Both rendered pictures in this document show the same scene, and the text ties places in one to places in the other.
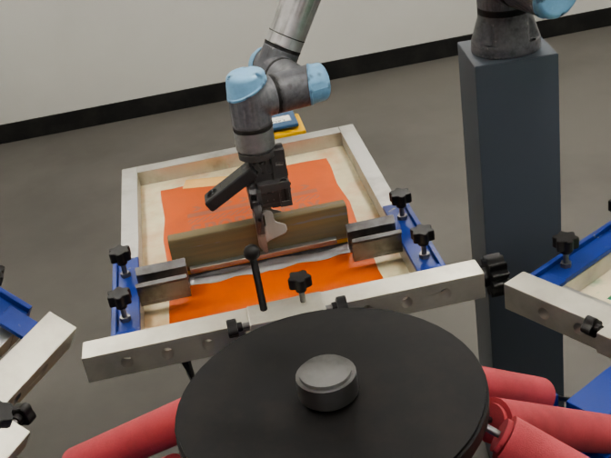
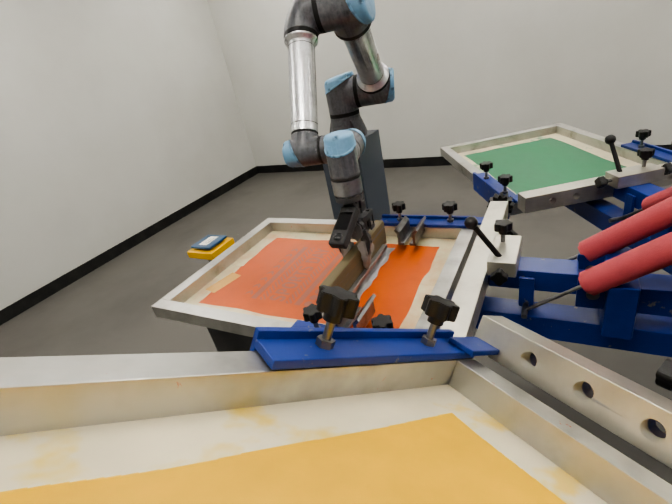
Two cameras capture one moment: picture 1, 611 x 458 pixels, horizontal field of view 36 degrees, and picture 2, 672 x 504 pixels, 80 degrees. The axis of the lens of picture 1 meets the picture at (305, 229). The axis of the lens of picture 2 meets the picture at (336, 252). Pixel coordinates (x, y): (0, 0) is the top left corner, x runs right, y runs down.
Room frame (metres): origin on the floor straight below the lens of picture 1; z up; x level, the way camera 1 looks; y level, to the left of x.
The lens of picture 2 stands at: (1.12, 0.87, 1.55)
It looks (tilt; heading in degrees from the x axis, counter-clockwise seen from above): 27 degrees down; 308
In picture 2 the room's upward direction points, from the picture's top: 13 degrees counter-clockwise
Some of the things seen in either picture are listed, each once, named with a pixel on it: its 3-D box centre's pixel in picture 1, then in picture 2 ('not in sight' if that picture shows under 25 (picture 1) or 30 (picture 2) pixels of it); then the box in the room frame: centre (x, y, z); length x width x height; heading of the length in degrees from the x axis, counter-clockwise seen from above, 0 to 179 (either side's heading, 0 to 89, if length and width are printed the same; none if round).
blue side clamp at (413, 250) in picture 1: (414, 248); (425, 228); (1.59, -0.20, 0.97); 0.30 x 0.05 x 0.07; 5
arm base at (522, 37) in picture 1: (505, 25); (346, 124); (2.00, -0.50, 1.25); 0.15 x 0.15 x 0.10
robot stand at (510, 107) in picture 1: (515, 277); (371, 264); (2.00, -0.50, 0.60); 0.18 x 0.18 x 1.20; 0
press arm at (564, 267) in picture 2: not in sight; (531, 273); (1.24, 0.05, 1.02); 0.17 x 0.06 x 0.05; 5
